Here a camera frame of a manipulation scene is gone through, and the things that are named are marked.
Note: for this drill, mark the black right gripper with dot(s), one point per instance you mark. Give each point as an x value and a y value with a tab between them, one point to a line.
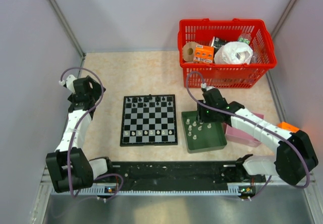
202	117

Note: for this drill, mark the white plastic bag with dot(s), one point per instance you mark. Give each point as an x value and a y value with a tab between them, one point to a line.
234	53

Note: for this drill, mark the dark snack packet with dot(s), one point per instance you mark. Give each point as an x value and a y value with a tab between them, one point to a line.
217	42

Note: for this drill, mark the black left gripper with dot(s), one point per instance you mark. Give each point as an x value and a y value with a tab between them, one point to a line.
96	90

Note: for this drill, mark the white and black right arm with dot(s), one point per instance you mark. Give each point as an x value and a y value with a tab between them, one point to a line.
294	156

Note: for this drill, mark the orange carton box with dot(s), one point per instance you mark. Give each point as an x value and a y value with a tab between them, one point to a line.
288	127

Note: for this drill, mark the orange box in basket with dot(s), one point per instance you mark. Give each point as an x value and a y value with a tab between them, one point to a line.
203	54

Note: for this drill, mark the brown tape roll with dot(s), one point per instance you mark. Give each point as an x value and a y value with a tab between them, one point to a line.
188	51

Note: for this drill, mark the pink plastic box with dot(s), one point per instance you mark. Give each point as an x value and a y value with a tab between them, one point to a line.
240	137

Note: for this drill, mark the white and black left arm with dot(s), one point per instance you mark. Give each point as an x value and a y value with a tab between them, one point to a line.
68	167

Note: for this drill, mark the green patterned packet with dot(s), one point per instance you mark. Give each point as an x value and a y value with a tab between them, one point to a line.
245	38

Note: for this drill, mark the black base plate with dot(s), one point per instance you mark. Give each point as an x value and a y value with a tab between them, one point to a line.
181	175

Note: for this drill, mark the red plastic shopping basket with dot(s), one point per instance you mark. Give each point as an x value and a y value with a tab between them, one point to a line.
202	31

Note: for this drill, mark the green plastic tray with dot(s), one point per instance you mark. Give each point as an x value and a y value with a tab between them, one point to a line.
202	137

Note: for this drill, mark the aluminium frame rail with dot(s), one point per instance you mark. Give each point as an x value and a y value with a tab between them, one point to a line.
66	27

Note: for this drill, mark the black and grey chessboard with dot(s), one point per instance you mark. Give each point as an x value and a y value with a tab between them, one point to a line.
149	120

